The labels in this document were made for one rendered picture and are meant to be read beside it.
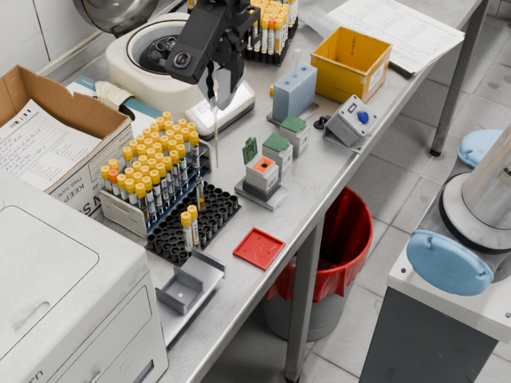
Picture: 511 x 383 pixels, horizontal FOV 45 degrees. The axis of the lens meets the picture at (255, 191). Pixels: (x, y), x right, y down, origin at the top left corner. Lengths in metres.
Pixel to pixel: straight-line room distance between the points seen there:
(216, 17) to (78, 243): 0.34
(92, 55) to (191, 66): 0.74
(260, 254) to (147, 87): 0.41
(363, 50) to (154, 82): 0.48
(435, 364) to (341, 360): 0.78
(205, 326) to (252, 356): 0.97
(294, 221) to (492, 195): 0.46
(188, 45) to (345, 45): 0.69
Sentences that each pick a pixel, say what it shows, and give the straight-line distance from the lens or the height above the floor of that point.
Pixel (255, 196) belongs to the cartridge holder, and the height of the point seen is 0.89.
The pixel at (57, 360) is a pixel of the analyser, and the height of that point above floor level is 1.14.
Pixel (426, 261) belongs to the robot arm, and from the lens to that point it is 0.86.
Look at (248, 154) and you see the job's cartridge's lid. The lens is 1.12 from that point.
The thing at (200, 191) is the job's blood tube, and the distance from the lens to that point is 1.08.
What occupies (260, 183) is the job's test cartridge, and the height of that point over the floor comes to 0.93.
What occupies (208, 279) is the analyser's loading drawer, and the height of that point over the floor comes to 0.91.
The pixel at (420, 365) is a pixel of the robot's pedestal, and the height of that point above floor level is 0.66.
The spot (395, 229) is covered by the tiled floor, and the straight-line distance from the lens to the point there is 2.32.
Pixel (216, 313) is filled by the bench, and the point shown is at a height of 0.88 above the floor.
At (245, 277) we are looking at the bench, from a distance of 1.06.
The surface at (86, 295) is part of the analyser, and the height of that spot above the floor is 1.17.
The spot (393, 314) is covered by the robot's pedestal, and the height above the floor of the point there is 0.77.
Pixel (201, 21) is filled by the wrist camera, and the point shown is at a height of 1.30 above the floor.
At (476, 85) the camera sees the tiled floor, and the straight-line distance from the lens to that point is 3.05.
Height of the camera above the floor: 1.75
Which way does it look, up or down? 47 degrees down
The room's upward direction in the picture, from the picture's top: 1 degrees clockwise
